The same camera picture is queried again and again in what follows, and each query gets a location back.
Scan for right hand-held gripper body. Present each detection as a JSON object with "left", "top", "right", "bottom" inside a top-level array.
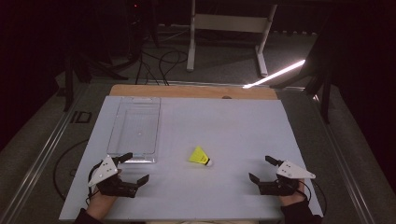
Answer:
[{"left": 257, "top": 160, "right": 317, "bottom": 197}]

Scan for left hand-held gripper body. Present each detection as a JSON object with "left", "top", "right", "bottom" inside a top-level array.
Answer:
[{"left": 88, "top": 155, "right": 138, "bottom": 199}]

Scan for clear plastic container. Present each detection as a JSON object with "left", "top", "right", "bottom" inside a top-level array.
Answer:
[{"left": 106, "top": 95, "right": 163, "bottom": 164}]

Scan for yellow shuttlecock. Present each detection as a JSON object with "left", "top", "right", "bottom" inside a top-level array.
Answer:
[{"left": 188, "top": 146, "right": 214, "bottom": 168}]

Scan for person's right hand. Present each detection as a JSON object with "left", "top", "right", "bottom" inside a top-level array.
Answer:
[{"left": 278, "top": 179, "right": 308, "bottom": 207}]

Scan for person's left hand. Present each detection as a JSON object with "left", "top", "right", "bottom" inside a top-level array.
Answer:
[{"left": 85, "top": 169, "right": 123, "bottom": 220}]

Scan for white board sheet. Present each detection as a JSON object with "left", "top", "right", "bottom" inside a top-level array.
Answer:
[{"left": 58, "top": 95, "right": 323, "bottom": 222}]

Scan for wooden table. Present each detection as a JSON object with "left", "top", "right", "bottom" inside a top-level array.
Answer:
[{"left": 108, "top": 84, "right": 278, "bottom": 101}]

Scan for black metal stand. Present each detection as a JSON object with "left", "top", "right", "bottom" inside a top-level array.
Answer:
[
  {"left": 63, "top": 46, "right": 129, "bottom": 113},
  {"left": 303, "top": 27, "right": 333, "bottom": 125}
]

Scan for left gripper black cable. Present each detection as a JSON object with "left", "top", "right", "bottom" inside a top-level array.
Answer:
[{"left": 87, "top": 163, "right": 101, "bottom": 201}]

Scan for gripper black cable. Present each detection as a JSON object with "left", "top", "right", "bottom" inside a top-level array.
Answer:
[
  {"left": 87, "top": 163, "right": 101, "bottom": 201},
  {"left": 298, "top": 178, "right": 329, "bottom": 217}
]

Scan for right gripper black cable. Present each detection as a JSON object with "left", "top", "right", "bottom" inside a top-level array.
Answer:
[{"left": 298, "top": 178, "right": 329, "bottom": 217}]

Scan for black cable loop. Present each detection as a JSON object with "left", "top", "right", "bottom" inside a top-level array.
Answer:
[{"left": 51, "top": 138, "right": 91, "bottom": 202}]

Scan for metal floor rail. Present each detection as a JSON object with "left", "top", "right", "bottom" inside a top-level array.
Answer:
[
  {"left": 306, "top": 90, "right": 377, "bottom": 224},
  {"left": 0, "top": 83, "right": 92, "bottom": 224}
]

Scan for black floor cables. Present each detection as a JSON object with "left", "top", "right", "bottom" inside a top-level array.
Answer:
[{"left": 135, "top": 49, "right": 189, "bottom": 87}]

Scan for white metal desk frame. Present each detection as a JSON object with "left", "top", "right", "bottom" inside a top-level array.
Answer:
[{"left": 186, "top": 0, "right": 278, "bottom": 78}]

